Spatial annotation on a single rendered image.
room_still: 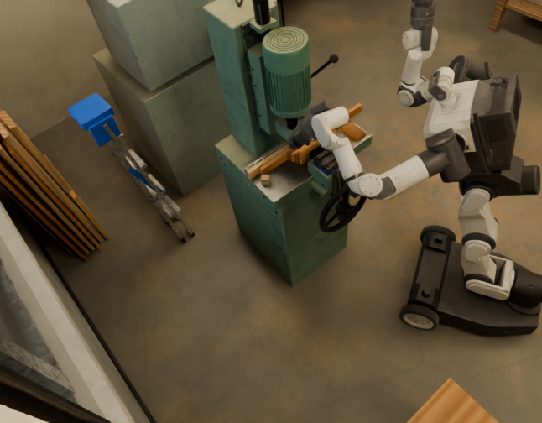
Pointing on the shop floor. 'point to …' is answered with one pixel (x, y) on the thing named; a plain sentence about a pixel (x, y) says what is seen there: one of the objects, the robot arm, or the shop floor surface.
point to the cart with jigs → (451, 407)
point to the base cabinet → (284, 231)
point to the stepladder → (95, 112)
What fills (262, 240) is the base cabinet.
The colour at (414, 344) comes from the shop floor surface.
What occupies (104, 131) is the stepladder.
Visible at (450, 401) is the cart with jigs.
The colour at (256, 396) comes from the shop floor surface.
